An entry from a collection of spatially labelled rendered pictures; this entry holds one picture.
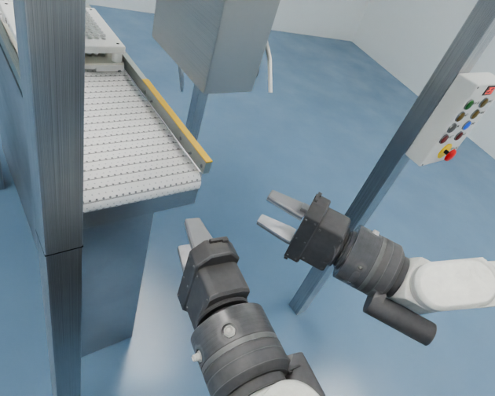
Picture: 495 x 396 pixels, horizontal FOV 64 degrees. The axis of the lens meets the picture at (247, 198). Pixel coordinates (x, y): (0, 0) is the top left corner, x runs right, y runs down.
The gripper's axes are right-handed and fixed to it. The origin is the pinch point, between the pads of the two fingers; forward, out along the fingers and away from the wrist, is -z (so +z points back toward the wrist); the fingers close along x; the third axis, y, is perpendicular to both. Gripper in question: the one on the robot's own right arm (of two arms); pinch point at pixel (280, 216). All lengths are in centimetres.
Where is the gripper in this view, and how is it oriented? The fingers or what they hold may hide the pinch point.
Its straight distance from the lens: 61.2
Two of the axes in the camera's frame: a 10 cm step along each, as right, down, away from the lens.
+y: 4.0, -5.2, 7.5
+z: 8.8, 4.6, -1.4
